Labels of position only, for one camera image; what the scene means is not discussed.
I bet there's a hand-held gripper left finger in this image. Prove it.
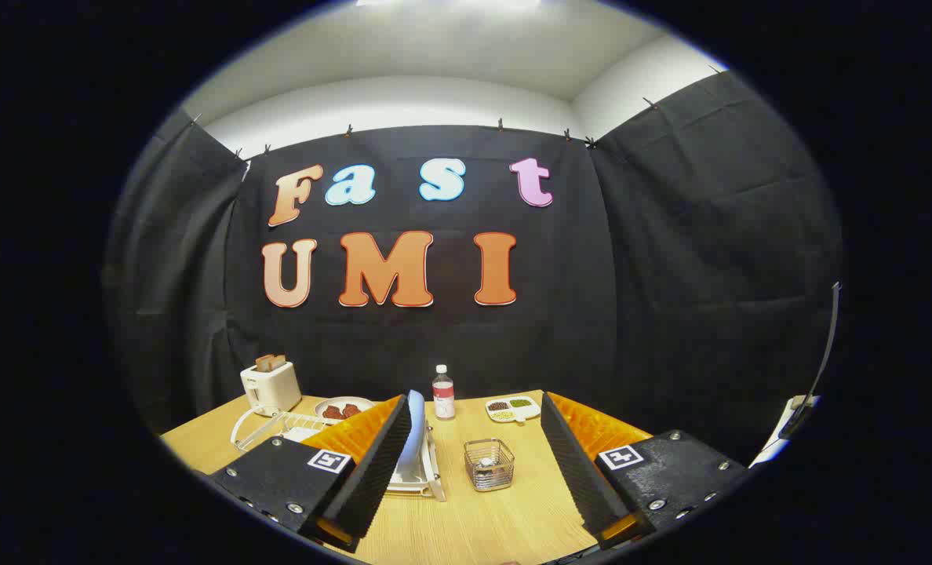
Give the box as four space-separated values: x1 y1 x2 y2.
206 395 413 554

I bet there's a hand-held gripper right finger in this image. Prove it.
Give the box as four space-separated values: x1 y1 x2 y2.
541 391 751 550

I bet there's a white wire dish rack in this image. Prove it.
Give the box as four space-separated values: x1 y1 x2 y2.
231 404 448 503

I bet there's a blue plate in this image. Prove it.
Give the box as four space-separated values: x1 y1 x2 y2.
397 390 428 481

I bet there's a small metal wire basket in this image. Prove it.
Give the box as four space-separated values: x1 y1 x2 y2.
464 438 516 493

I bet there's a beige round plate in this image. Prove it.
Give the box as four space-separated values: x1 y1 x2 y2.
314 396 376 423

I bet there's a white divided tray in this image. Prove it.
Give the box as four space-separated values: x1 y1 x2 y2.
486 395 541 425

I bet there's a clear bottle with red label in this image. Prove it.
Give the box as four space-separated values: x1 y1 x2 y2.
432 364 456 421

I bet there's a white toaster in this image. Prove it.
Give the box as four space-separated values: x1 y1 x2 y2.
240 361 303 417

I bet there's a dark curved strap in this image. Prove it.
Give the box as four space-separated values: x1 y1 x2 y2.
778 282 842 439

